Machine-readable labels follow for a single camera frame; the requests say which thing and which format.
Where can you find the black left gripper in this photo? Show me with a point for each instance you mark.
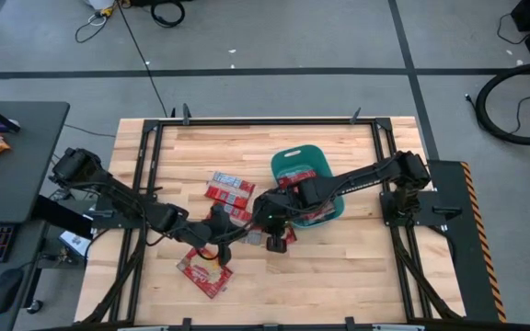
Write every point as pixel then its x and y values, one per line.
pixel 221 230

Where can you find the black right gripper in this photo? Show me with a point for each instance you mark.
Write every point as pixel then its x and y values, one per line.
pixel 276 211

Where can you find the black plate with hazard stripe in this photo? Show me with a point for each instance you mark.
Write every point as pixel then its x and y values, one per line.
pixel 467 257

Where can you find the black box under desk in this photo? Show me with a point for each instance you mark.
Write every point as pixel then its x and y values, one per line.
pixel 62 216

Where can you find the black computer mouse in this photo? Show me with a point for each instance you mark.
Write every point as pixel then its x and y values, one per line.
pixel 5 289

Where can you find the black table clamp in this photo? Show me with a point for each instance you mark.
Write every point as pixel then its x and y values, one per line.
pixel 350 323
pixel 185 115
pixel 187 324

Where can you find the teal plastic basket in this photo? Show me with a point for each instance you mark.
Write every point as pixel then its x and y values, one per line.
pixel 292 158

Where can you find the white object on floor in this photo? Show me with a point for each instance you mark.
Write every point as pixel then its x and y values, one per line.
pixel 99 3

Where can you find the black desk caster wheel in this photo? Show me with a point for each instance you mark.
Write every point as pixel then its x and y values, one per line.
pixel 34 306

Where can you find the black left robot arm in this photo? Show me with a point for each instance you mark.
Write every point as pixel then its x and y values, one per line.
pixel 166 220

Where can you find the white labelled box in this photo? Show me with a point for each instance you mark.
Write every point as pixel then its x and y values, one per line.
pixel 74 241

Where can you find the black desk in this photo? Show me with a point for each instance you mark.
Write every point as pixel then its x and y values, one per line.
pixel 26 174

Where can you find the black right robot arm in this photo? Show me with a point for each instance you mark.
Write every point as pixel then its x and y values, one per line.
pixel 366 177

